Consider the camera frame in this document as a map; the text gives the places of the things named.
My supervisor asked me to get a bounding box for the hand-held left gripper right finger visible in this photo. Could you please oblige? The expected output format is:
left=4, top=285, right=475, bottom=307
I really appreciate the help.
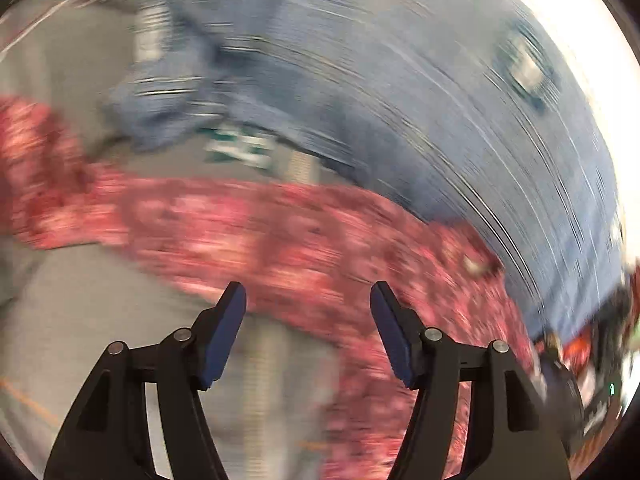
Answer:
left=369, top=281, right=571, bottom=480

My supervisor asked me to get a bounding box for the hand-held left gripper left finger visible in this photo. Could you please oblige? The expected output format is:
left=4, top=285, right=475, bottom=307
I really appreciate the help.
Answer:
left=44, top=281, right=247, bottom=480

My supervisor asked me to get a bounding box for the red floral small garment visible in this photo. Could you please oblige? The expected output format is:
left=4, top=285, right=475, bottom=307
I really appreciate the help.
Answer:
left=0, top=95, right=551, bottom=480

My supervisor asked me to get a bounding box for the grey star-print blanket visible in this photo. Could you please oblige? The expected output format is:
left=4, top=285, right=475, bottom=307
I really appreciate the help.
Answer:
left=0, top=0, right=351, bottom=480

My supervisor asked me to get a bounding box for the blue striped shirt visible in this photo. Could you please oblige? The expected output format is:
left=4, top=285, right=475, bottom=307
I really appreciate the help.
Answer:
left=102, top=0, right=632, bottom=341

